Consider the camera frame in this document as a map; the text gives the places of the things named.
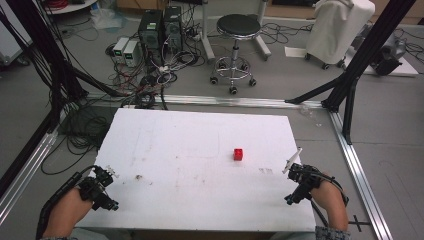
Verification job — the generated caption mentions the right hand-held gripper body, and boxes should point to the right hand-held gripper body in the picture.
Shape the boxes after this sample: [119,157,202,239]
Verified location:
[284,162,324,206]

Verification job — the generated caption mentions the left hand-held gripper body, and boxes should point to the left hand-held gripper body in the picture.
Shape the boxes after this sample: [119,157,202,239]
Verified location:
[79,165,120,212]

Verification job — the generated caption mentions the person's right hand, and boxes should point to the person's right hand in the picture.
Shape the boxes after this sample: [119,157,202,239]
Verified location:
[310,180,350,232]

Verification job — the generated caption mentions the person's left hand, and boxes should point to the person's left hand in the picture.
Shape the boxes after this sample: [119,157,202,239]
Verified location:
[42,187,95,240]

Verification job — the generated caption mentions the grey patterned right sleeve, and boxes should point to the grey patterned right sleeve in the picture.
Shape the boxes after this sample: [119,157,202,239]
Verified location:
[314,225,352,240]

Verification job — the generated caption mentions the white power supply unit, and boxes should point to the white power supply unit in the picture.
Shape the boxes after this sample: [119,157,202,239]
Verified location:
[112,36,131,58]
[122,39,142,68]

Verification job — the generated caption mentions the black device on board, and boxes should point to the black device on board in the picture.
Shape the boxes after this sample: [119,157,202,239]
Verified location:
[371,35,408,77]

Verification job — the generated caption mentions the white cloth covered cart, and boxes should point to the white cloth covered cart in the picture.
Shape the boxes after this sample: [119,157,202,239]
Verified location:
[304,0,377,70]

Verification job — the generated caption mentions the large black computer tower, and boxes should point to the large black computer tower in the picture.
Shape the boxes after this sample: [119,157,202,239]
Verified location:
[137,9,166,67]

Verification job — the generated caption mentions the black round stool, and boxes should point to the black round stool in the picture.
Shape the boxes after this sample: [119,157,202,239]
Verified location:
[209,13,263,96]

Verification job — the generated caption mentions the white table stand legs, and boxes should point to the white table stand legs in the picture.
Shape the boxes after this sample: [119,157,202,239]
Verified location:
[199,0,273,63]

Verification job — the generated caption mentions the clear plastic bag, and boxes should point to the clear plastic bag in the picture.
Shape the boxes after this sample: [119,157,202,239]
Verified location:
[90,7,128,32]

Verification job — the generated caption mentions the slim black computer tower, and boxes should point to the slim black computer tower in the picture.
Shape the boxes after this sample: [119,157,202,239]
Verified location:
[162,5,184,55]

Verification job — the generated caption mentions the white round table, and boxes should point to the white round table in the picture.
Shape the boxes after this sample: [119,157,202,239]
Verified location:
[42,0,99,16]

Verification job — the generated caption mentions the black coiled floor cables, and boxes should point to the black coiled floor cables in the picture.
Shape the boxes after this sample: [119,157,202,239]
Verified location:
[40,105,118,177]

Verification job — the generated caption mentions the long aluminium floor rail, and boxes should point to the long aluminium floor rail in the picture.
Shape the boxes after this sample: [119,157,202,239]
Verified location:
[84,92,325,110]

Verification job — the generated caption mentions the tangle of floor cables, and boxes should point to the tangle of floor cables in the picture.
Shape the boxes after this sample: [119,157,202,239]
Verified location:
[104,31,206,111]

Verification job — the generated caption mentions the loose black floor cable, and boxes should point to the loose black floor cable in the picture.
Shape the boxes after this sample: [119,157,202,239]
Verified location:
[260,20,316,45]

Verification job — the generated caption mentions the black braced frame post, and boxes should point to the black braced frame post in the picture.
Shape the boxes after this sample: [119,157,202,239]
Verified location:
[284,0,418,146]

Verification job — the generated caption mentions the black frame post with cables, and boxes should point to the black frame post with cables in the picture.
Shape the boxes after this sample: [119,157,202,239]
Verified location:
[0,0,129,134]

